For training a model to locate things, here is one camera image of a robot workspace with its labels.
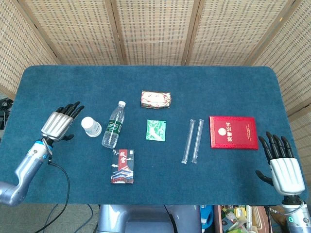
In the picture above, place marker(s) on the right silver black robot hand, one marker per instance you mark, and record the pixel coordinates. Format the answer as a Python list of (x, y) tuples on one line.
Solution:
[(286, 172)]

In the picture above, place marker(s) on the box of assorted clutter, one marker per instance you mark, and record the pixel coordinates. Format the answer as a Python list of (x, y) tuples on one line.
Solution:
[(238, 218)]

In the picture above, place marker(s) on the woven bamboo folding screen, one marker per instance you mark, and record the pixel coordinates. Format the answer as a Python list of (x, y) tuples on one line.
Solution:
[(155, 31)]

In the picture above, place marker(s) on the dark palace print box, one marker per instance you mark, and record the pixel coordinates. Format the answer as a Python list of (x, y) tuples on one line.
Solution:
[(122, 167)]

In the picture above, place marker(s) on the blue plastic object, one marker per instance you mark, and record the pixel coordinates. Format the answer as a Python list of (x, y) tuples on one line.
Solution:
[(206, 216)]

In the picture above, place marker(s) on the white paper cup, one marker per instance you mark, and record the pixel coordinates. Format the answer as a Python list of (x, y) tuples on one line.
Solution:
[(91, 127)]

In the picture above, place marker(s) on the gold red wrapped packet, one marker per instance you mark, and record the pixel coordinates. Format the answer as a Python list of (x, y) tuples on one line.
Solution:
[(155, 99)]

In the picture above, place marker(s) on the blue felt table cover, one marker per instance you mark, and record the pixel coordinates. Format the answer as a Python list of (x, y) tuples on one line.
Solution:
[(158, 174)]

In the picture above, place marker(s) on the grey robot torso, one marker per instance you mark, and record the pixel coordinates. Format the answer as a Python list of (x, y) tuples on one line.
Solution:
[(145, 218)]

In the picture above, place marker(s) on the black equipment on floor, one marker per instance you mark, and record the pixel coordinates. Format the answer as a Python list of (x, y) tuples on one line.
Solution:
[(5, 106)]

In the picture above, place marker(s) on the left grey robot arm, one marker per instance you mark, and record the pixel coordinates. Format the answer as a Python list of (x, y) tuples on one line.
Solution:
[(26, 167)]

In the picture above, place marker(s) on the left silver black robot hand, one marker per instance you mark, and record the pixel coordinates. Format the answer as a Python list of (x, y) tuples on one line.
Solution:
[(54, 125)]

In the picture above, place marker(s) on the red certificate book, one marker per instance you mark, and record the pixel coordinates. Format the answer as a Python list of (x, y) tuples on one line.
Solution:
[(233, 132)]

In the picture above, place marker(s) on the clear plastic water bottle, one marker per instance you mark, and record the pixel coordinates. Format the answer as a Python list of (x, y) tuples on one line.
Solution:
[(113, 128)]

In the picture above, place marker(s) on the clear wrapped straw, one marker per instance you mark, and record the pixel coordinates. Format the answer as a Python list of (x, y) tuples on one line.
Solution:
[(188, 142), (197, 142)]

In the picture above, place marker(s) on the green tea sachet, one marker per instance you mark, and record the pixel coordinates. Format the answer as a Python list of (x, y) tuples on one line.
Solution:
[(155, 131)]

